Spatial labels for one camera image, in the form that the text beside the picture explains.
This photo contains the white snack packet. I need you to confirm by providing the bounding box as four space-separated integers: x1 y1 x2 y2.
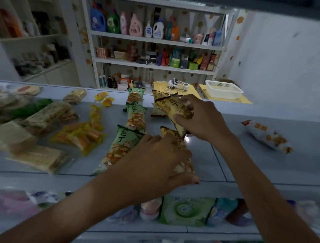
241 119 293 154

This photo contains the person's right hand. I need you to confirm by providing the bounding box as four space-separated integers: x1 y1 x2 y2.
173 94 233 148

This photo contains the beige cracker packet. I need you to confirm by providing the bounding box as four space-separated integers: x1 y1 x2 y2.
63 89 87 105

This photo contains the pile of orange snack packets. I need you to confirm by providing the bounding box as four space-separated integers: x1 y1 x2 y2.
51 105 106 156

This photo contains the green wet wipes pack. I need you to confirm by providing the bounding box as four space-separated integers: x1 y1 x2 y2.
159 196 216 227

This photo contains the row of colourful cosmetic boxes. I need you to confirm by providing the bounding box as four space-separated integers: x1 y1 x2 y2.
95 44 218 71

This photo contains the long beige biscuit packet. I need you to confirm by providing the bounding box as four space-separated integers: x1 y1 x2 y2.
21 102 80 132

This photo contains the slim pink bottle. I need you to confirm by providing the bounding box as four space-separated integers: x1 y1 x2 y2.
120 11 128 35

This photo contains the white wall shelf unit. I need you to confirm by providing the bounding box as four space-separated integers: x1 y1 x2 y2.
0 0 75 82

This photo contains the orange and white box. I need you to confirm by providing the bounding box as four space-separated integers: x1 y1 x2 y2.
117 74 131 91

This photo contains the yellow snack packet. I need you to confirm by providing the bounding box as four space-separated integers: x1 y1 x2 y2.
160 126 196 176
152 90 195 137
150 101 168 118

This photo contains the wide pink detergent bottle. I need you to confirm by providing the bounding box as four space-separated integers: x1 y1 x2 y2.
129 14 144 37

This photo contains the pale beige snack packet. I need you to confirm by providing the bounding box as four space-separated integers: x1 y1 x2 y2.
0 121 38 154

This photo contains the group of dark small bottles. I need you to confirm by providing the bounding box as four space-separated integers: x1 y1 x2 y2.
98 73 118 89

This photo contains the blue detergent bottle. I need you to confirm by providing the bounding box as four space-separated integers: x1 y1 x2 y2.
89 2 107 33

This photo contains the white plastic basket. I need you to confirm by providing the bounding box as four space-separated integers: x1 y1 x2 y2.
205 80 244 100

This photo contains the person's right forearm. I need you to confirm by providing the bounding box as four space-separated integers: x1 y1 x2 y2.
212 134 320 243

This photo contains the dark green snack packet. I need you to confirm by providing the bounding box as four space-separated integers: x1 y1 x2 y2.
9 98 53 118

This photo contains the white detergent bottle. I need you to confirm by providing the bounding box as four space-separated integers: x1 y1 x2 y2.
152 19 165 39

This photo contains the pink purple soft pack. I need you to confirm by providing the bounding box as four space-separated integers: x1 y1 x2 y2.
0 190 40 219

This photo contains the person's left forearm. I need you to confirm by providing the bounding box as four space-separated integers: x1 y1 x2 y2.
0 173 140 243

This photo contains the row of small toiletry bottles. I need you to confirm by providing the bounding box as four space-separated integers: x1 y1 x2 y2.
164 15 223 46

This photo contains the grey display counter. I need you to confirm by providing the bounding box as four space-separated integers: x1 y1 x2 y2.
0 80 320 243

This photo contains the pink and white tub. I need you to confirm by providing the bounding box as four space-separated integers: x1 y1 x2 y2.
139 198 163 221

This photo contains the white metal shelf rack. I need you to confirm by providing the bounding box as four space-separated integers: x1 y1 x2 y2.
82 0 238 88

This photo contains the person's left hand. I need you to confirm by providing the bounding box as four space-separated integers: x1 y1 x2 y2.
112 134 200 205

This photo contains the blue wet wipes pack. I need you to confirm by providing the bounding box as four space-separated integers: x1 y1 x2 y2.
206 197 238 227

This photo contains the green detergent bottle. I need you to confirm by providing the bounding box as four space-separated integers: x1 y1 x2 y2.
107 10 121 34

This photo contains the flat beige wafer packet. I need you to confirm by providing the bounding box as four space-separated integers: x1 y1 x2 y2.
5 145 69 175

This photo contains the round bread packet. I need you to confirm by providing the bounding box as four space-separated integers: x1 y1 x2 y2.
13 85 42 97

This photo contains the white earphones cable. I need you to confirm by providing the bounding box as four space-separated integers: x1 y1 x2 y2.
166 78 190 92

